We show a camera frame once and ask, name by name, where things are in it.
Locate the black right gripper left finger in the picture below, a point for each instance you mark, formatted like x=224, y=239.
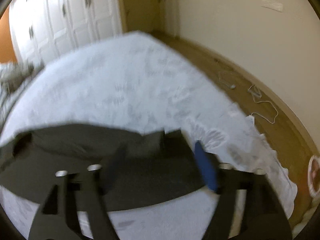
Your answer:
x=57, y=216

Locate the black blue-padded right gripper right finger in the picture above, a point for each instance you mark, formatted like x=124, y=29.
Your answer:
x=248, y=206

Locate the dark grey pants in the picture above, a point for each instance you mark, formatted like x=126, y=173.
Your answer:
x=138, y=170

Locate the round white red fan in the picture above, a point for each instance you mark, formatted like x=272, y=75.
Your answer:
x=313, y=176

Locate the grey clothes pile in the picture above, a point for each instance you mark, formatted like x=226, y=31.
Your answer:
x=13, y=74

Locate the bed with butterfly sheet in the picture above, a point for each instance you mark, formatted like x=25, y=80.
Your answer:
x=137, y=83

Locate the white wardrobe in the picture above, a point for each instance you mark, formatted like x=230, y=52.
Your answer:
x=44, y=30

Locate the brown wooden door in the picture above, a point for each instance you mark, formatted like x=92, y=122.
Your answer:
x=150, y=16

